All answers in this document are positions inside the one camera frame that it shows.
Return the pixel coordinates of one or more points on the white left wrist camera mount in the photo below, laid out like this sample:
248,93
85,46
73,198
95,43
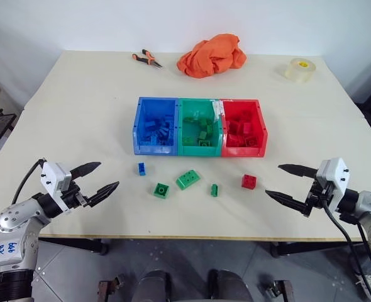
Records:
54,176

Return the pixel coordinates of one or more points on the clear tape roll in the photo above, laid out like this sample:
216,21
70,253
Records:
299,70

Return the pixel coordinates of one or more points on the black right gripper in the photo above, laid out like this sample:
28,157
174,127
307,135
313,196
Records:
319,196

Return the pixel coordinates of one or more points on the green plastic bin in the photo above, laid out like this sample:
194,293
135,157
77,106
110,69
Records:
198,151

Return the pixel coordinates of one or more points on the dark rounded shape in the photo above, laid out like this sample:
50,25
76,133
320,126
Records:
229,287
152,287

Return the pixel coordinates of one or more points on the blue plastic bin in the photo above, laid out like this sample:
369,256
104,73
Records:
155,150

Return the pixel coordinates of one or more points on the small narrow green brick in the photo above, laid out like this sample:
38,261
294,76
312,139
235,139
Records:
214,190

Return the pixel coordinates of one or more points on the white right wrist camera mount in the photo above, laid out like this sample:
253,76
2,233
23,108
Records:
333,176

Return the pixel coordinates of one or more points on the white paper label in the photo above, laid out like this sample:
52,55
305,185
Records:
217,110

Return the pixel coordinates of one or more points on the large light green sloped brick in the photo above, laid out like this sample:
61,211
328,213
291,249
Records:
188,180

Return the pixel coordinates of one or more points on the green square toy brick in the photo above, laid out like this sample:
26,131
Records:
161,190

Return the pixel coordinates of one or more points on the red plastic bin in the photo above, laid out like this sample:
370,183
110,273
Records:
242,152

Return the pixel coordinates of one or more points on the red square toy brick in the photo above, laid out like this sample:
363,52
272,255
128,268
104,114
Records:
249,182

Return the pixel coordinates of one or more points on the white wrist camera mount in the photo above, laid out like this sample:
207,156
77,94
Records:
54,176
333,176

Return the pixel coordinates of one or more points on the small blue toy brick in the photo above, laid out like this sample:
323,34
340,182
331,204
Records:
141,169

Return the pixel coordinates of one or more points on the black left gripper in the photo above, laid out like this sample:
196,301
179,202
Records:
72,196

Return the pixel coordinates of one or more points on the black table frame bar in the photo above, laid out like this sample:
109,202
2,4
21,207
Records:
78,243
308,248

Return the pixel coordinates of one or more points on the crumpled orange cloth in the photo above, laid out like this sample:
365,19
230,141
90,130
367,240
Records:
210,58

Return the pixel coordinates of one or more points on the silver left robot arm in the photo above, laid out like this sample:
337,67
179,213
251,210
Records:
14,220

